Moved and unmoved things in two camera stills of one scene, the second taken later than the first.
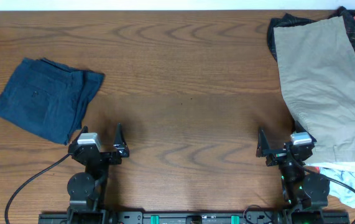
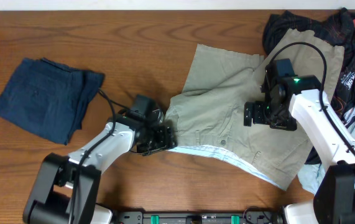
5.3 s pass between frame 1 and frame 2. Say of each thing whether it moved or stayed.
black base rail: stayed
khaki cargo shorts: moved
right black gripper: moved
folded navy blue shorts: stayed
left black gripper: moved
